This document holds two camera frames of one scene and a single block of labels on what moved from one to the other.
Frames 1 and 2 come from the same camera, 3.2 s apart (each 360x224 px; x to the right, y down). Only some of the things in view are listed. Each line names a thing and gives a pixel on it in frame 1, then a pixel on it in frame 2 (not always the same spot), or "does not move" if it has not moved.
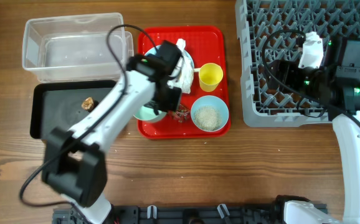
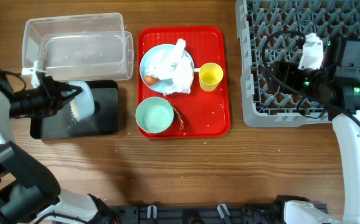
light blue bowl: (209, 113) to (83, 104)
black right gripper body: (306, 80) does not move
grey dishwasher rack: (270, 31) does not move
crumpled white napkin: (183, 72) does not move
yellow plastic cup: (210, 76) does not move
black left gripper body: (168, 100) to (45, 99)
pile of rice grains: (208, 118) to (74, 109)
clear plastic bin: (75, 48) does not move
